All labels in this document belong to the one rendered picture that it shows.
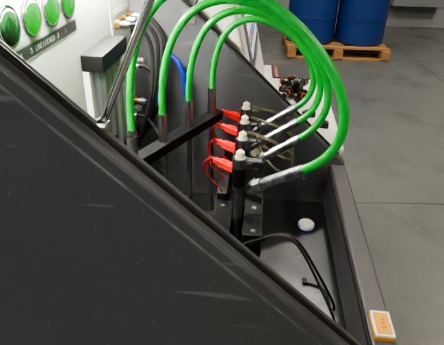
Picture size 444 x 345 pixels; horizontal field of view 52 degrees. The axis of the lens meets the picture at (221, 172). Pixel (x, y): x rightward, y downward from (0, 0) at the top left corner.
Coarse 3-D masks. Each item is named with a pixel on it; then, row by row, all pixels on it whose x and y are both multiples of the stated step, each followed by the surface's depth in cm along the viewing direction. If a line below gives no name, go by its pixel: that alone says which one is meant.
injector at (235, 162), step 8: (240, 160) 81; (232, 168) 84; (240, 168) 82; (232, 176) 84; (240, 176) 83; (232, 184) 85; (240, 184) 84; (248, 184) 84; (240, 192) 85; (240, 200) 86; (240, 208) 87; (240, 216) 88; (240, 224) 89; (232, 232) 91; (240, 232) 91; (240, 240) 92
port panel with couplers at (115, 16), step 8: (112, 0) 90; (120, 0) 95; (128, 0) 100; (112, 8) 90; (120, 8) 95; (128, 8) 100; (112, 16) 90; (120, 16) 95; (128, 16) 96; (136, 16) 99; (112, 24) 91; (120, 24) 92; (128, 24) 92; (112, 32) 91; (120, 32) 96; (128, 32) 102; (128, 40) 102; (136, 64) 101; (136, 104) 106; (136, 112) 113
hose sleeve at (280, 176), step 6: (288, 168) 69; (294, 168) 68; (300, 168) 67; (276, 174) 70; (282, 174) 69; (288, 174) 68; (294, 174) 68; (300, 174) 67; (264, 180) 71; (270, 180) 70; (276, 180) 70; (282, 180) 69; (288, 180) 69; (264, 186) 72; (270, 186) 71
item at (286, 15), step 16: (160, 0) 66; (256, 0) 59; (272, 0) 58; (288, 16) 58; (144, 32) 71; (304, 32) 58; (320, 48) 58; (128, 80) 76; (336, 80) 59; (128, 96) 78; (336, 96) 60; (128, 112) 79; (128, 128) 81; (336, 144) 62; (320, 160) 65
